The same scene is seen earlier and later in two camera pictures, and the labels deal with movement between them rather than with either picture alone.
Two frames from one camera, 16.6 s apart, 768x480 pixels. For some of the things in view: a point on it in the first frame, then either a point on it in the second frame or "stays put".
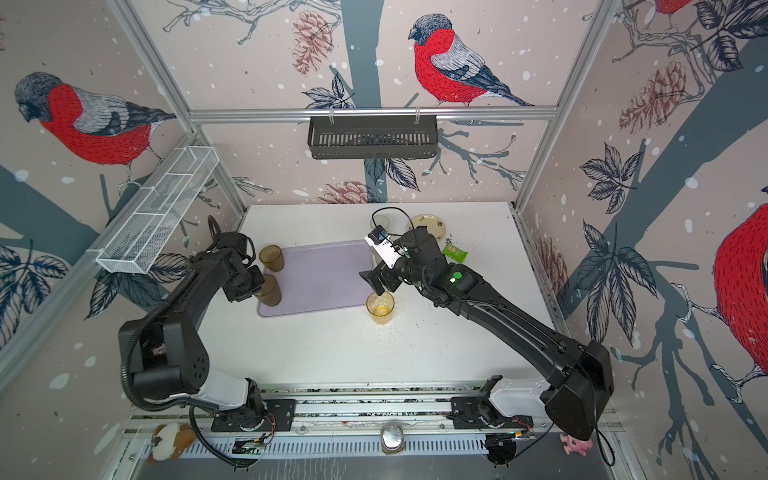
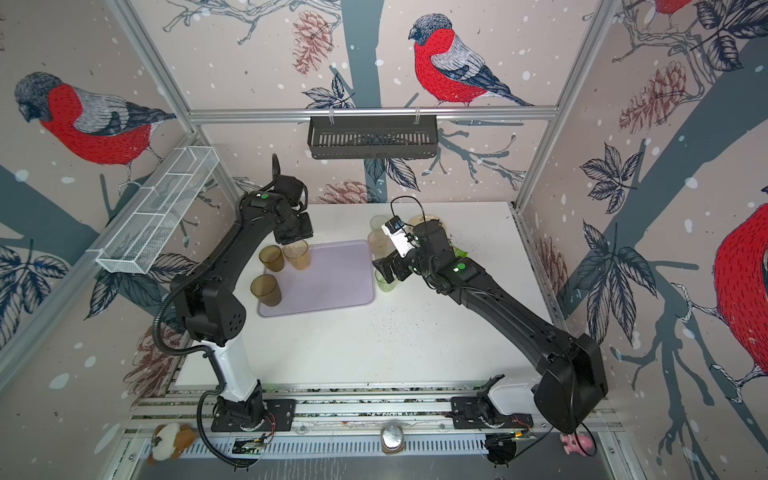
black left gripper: x=235 y=294 to x=308 y=230
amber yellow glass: x=381 y=307 to x=297 y=254
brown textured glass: x=269 y=293 stays put
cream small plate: x=435 y=226 stays put
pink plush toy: x=574 y=444 stays put
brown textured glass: x=272 y=257 stays put
